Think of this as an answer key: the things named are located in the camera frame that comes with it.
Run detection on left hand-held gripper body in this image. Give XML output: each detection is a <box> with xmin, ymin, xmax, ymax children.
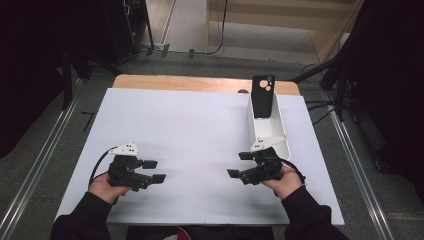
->
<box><xmin>107</xmin><ymin>142</ymin><xmax>154</xmax><ymax>193</ymax></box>

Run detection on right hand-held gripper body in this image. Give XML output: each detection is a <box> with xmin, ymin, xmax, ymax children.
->
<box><xmin>239</xmin><ymin>134</ymin><xmax>289</xmax><ymax>186</ymax></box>

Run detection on white oblong container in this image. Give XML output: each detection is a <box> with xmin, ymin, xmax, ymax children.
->
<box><xmin>246</xmin><ymin>91</ymin><xmax>292</xmax><ymax>162</ymax></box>

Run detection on black phone case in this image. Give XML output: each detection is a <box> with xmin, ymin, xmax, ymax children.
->
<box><xmin>250</xmin><ymin>75</ymin><xmax>276</xmax><ymax>120</ymax></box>

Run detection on person's right hand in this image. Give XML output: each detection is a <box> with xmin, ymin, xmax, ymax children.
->
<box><xmin>261</xmin><ymin>164</ymin><xmax>304</xmax><ymax>201</ymax></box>

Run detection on person's left hand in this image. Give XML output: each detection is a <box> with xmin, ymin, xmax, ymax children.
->
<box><xmin>87</xmin><ymin>173</ymin><xmax>132</xmax><ymax>205</ymax></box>

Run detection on white table mat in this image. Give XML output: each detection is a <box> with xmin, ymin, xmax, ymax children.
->
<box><xmin>54</xmin><ymin>87</ymin><xmax>346</xmax><ymax>227</ymax></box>

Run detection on black metal stand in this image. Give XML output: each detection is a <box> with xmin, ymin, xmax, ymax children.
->
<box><xmin>60</xmin><ymin>44</ymin><xmax>123</xmax><ymax>112</ymax></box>
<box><xmin>291</xmin><ymin>56</ymin><xmax>353</xmax><ymax>123</ymax></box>

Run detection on black cabinet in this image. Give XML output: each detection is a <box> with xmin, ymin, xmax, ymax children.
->
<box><xmin>101</xmin><ymin>0</ymin><xmax>155</xmax><ymax>65</ymax></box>

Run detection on wooden platform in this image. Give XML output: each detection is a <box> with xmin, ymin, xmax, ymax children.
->
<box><xmin>205</xmin><ymin>0</ymin><xmax>365</xmax><ymax>64</ymax></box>

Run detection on left hand-held gripper cable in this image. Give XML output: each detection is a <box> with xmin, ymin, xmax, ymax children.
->
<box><xmin>87</xmin><ymin>146</ymin><xmax>118</xmax><ymax>188</ymax></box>

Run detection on hand-held gripper cable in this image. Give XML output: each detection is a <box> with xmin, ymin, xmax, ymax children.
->
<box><xmin>87</xmin><ymin>146</ymin><xmax>118</xmax><ymax>188</ymax></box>
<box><xmin>280</xmin><ymin>157</ymin><xmax>307</xmax><ymax>185</ymax></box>

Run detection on right hand-held gripper cable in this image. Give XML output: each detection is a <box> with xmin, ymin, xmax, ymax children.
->
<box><xmin>280</xmin><ymin>157</ymin><xmax>307</xmax><ymax>185</ymax></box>

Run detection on thin black floor cables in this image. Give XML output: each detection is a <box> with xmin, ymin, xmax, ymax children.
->
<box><xmin>299</xmin><ymin>63</ymin><xmax>336</xmax><ymax>127</ymax></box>

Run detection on metal floor rail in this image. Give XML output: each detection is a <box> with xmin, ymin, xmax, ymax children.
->
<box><xmin>0</xmin><ymin>78</ymin><xmax>84</xmax><ymax>239</ymax></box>
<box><xmin>328</xmin><ymin>99</ymin><xmax>396</xmax><ymax>240</ymax></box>

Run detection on black floor cable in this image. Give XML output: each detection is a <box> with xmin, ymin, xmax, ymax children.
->
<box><xmin>191</xmin><ymin>0</ymin><xmax>230</xmax><ymax>57</ymax></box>

